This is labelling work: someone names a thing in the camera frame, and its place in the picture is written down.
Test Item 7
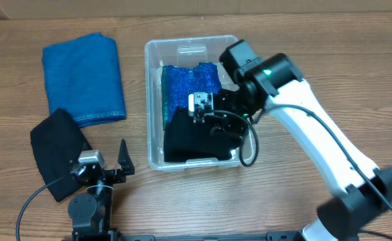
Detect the black garment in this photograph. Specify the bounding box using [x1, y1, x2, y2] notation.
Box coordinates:
[165, 88, 247, 151]
[164, 134, 242, 162]

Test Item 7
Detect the blue sequin garment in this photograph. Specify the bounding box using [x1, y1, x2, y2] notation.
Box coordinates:
[161, 62, 222, 129]

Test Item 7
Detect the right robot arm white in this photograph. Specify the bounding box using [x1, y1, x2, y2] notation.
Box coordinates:
[219, 39, 392, 240]

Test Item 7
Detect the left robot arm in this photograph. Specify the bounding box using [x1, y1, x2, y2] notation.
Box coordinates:
[68, 140, 135, 240]

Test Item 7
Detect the clear plastic container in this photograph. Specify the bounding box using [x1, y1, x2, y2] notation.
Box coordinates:
[145, 35, 241, 171]

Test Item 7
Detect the black cloth left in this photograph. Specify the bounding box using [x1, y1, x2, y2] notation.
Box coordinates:
[30, 108, 92, 202]

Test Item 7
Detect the folded blue towel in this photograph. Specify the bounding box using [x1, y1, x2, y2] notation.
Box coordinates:
[42, 33, 127, 128]

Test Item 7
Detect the cardboard backdrop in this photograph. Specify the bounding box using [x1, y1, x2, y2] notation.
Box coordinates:
[0, 0, 392, 20]

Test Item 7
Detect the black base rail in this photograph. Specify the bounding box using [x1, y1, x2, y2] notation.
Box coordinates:
[61, 230, 304, 241]

